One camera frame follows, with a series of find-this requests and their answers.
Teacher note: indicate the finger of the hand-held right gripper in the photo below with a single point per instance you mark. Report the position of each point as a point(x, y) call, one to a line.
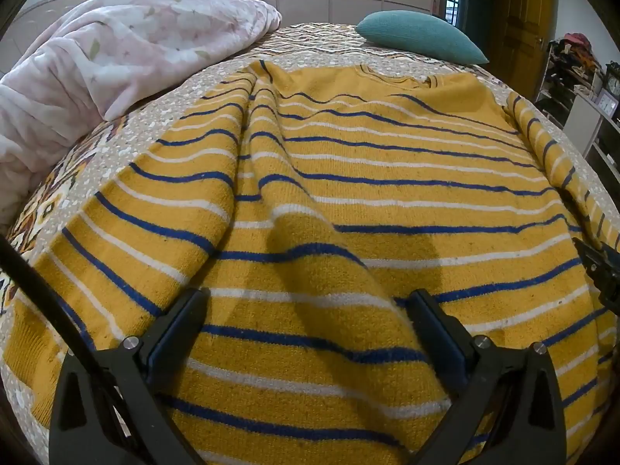
point(598, 266)

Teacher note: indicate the curved metal headboard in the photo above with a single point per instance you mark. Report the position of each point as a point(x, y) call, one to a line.
point(48, 0)

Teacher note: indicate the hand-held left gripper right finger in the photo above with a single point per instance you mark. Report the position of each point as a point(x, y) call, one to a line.
point(438, 336)

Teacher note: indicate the yellow striped sweater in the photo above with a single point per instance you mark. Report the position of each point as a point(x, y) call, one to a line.
point(339, 213)

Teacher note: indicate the pile of clothes on shelf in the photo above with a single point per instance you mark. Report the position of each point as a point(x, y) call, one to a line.
point(576, 53)

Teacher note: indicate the small purple clock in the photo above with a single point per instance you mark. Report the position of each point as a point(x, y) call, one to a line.
point(607, 105)

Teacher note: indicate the teal pillow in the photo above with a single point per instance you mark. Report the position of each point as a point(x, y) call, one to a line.
point(421, 35)

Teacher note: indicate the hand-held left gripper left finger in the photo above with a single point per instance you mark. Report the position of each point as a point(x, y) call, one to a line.
point(170, 336)

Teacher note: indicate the pink floral blanket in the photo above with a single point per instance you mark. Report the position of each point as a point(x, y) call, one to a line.
point(97, 63)

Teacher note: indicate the beige quilted bedspread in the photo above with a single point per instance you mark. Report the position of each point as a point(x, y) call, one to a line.
point(203, 85)

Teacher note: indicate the dark window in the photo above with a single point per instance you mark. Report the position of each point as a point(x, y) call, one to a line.
point(454, 5)

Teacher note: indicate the white shelving unit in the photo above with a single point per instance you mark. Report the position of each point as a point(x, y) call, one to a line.
point(581, 121)

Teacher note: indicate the black ornate clock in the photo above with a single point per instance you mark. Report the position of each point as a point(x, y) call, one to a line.
point(613, 80)

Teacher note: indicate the wooden door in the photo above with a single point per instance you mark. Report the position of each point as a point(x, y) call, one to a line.
point(525, 24)

